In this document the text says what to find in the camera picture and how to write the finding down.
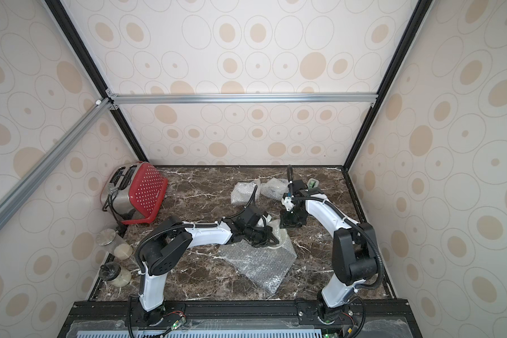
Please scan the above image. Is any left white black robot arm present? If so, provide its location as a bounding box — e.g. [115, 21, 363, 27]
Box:
[134, 215, 280, 312]

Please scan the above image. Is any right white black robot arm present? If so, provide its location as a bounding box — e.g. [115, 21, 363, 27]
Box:
[280, 194, 384, 308]

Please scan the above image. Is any white green small device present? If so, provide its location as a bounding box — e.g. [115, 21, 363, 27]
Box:
[307, 178, 320, 189]

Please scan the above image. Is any red silver toaster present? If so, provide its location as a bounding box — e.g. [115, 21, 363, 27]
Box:
[100, 161, 168, 225]

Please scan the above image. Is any lower glass jar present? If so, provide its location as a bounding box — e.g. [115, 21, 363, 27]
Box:
[99, 261, 132, 288]

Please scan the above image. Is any glass jar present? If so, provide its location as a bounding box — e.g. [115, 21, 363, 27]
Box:
[95, 229, 134, 261]
[99, 261, 132, 288]

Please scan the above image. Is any upper glass jar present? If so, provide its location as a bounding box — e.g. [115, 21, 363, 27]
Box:
[95, 229, 134, 261]

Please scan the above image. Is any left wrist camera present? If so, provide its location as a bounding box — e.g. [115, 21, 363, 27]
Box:
[236, 205, 272, 228]

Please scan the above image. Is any horizontal aluminium frame bar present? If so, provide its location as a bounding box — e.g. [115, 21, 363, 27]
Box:
[111, 92, 378, 104]

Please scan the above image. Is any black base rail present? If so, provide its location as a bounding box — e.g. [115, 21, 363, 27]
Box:
[59, 299, 421, 337]

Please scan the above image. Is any diagonal aluminium frame bar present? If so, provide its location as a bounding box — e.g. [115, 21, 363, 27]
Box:
[0, 98, 111, 231]

